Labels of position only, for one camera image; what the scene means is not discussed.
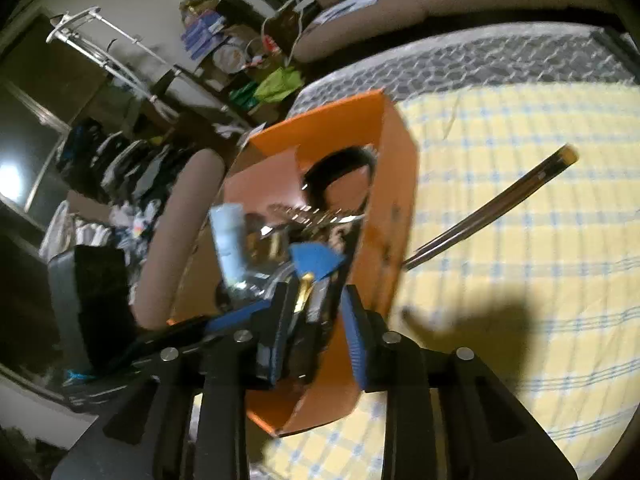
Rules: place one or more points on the papers in clear sleeve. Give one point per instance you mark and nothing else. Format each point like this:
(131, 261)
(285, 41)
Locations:
(347, 7)

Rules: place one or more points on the cream hairbrush with clear bristles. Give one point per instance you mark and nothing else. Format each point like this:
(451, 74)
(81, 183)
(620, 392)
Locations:
(315, 216)

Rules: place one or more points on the white metal clothes rack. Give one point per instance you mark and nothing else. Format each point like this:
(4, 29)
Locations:
(100, 55)

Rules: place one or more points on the stack of blue boxes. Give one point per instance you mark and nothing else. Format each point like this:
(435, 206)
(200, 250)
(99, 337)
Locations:
(202, 35)

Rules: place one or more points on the dark brown stick gold band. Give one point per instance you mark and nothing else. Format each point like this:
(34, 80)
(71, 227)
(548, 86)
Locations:
(495, 207)

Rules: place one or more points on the blue triangular item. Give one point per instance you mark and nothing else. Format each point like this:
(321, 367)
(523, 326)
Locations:
(317, 260)

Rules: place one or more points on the desktop with yellow checked cloth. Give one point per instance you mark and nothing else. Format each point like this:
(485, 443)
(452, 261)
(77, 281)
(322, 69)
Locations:
(525, 285)

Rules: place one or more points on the pile of clothes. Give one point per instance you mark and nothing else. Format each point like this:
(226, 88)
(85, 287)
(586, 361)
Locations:
(120, 175)

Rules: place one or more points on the black glossy round object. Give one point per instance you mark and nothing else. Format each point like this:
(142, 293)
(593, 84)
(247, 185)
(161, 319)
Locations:
(320, 170)

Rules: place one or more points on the brown upholstered chair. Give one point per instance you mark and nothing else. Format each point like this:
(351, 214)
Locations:
(175, 240)

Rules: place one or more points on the brown sofa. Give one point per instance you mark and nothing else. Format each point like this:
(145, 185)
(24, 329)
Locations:
(380, 10)

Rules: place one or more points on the orange cardboard box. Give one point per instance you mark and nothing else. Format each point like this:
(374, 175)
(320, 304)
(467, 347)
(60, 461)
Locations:
(390, 200)

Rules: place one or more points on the round printed disc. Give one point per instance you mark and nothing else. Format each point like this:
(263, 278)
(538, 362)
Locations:
(231, 57)

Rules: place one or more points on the green bag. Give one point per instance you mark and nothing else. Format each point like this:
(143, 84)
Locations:
(277, 85)

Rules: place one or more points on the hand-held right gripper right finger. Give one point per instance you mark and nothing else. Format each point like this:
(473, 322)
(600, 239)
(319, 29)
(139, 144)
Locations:
(357, 350)

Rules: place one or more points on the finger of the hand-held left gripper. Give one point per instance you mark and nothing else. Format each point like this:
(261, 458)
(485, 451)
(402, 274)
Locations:
(230, 321)

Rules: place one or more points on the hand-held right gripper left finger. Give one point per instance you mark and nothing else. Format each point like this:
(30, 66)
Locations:
(274, 365)

